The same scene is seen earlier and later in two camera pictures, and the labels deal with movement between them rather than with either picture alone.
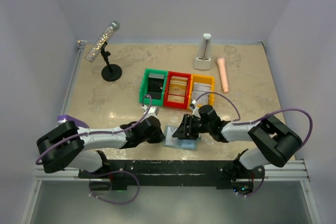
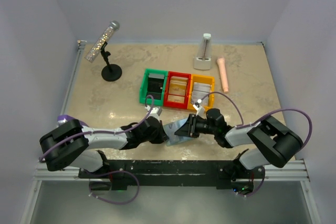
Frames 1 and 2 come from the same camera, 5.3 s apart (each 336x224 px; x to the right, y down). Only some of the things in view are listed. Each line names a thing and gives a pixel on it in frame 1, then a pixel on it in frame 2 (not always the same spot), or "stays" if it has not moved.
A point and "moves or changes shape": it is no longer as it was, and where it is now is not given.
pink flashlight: [221, 62] stays
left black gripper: [159, 138] stays
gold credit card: [176, 98] stays
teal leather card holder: [178, 142] moves or changes shape
